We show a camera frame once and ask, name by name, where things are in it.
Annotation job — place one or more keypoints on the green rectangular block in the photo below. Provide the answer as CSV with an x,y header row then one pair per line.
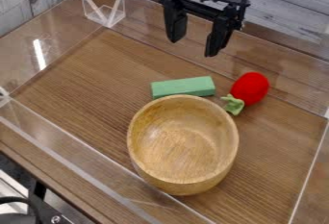
x,y
199,86

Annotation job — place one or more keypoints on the wooden bowl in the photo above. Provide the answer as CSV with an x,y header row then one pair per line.
x,y
182,143

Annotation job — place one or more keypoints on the red plush strawberry green stem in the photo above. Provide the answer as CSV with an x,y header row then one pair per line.
x,y
247,91

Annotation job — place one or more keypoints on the black metal stand base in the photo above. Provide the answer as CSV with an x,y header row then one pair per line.
x,y
26,208

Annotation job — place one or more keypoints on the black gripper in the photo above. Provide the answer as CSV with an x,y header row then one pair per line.
x,y
224,12

